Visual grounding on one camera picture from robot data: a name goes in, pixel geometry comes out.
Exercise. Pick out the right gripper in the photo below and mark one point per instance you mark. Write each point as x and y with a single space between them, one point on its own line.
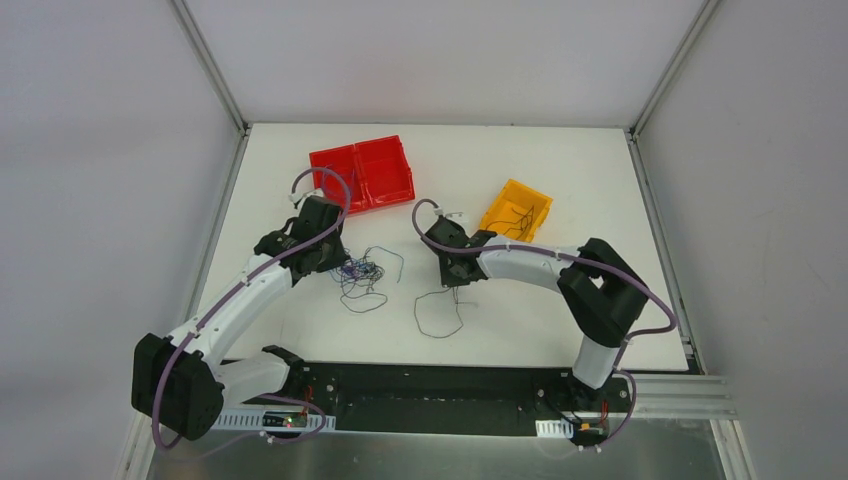
456 269

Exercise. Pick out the yellow bin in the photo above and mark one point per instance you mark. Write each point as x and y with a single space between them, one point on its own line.
517 212

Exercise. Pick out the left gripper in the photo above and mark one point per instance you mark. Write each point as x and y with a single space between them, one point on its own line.
324 258

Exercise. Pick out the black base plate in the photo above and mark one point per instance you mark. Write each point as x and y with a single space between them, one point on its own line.
451 400

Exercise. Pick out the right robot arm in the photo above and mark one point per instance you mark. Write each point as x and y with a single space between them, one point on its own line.
603 294

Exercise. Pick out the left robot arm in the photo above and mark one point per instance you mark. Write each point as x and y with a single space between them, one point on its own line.
181 380

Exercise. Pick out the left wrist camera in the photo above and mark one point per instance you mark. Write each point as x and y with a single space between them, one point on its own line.
296 198

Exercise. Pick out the red double bin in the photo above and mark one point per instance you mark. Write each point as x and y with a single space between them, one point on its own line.
376 172

